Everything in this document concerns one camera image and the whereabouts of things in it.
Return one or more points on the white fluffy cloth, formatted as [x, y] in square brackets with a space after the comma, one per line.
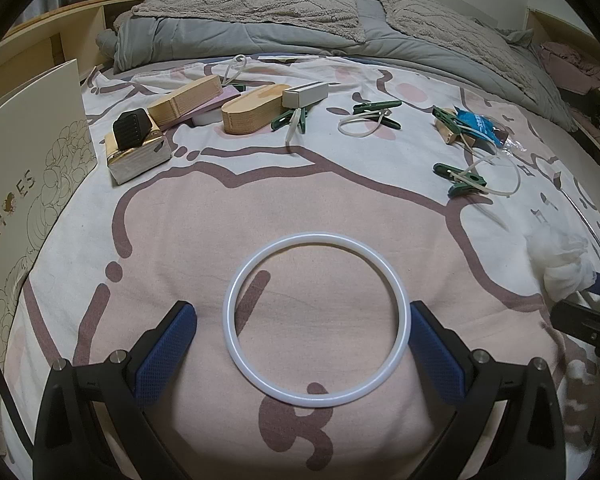
[560, 265]

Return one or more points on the black ribbed case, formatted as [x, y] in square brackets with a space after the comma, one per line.
[132, 127]

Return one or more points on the wooden shelf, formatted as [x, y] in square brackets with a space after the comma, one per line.
[40, 35]

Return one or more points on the small wooden block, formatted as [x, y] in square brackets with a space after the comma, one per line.
[451, 136]

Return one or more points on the oval wooden box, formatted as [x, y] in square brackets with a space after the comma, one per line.
[252, 110]

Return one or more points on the printed blanket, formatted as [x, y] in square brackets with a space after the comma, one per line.
[305, 195]

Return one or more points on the white printed shoe box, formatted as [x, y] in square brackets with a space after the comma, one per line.
[30, 160]

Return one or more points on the beige textured blanket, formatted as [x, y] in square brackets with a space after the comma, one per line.
[455, 35]
[255, 5]

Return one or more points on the small white striped box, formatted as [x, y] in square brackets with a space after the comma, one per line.
[307, 96]

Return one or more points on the gold and white box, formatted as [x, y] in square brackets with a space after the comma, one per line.
[140, 162]

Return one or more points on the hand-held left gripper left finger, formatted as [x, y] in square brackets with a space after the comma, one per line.
[165, 355]

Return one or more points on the pink clothes pile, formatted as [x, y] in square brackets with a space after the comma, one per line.
[575, 60]

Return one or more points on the grey duvet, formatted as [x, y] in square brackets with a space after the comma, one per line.
[240, 40]

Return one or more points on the green clothespin with white loop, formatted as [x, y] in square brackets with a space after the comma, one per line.
[377, 106]
[467, 186]
[236, 86]
[281, 119]

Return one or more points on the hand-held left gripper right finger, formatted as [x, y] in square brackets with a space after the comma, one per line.
[437, 355]

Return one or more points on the blue plastic packet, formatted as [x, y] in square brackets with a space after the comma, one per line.
[480, 125]

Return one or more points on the rectangular wooden block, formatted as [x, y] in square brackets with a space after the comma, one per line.
[185, 102]

